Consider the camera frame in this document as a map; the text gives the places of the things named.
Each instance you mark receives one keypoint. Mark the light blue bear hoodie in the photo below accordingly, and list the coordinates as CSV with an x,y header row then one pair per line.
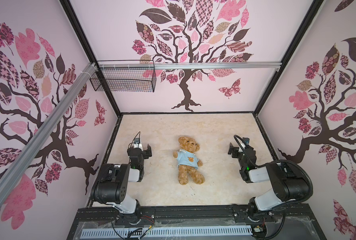
x,y
187,159

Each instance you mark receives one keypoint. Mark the aluminium rail back wall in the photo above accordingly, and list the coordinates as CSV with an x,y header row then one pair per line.
x,y
191,66

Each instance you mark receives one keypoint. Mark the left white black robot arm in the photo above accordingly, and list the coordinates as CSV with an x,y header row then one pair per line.
x,y
110,187

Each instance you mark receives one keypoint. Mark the white slotted cable duct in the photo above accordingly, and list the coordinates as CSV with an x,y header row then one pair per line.
x,y
164,232

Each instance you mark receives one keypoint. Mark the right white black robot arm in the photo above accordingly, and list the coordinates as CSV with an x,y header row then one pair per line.
x,y
290,184

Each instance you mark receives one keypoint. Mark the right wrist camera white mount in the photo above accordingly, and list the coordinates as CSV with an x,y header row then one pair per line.
x,y
245,143

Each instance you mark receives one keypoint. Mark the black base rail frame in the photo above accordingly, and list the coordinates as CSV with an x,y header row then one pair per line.
x,y
292,222

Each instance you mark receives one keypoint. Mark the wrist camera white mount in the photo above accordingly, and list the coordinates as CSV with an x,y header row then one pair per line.
x,y
137,143
245,143

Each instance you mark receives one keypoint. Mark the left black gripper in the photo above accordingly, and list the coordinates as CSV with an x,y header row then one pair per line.
x,y
147,152

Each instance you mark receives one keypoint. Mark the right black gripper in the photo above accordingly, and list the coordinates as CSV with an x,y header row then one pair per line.
x,y
236,151

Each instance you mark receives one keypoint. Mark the brown plush teddy bear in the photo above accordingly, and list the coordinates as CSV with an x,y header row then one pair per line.
x,y
184,172

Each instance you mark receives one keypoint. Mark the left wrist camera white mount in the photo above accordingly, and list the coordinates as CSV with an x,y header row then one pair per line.
x,y
137,143

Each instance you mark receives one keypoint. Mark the black wire basket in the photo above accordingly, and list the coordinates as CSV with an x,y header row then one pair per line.
x,y
125,76

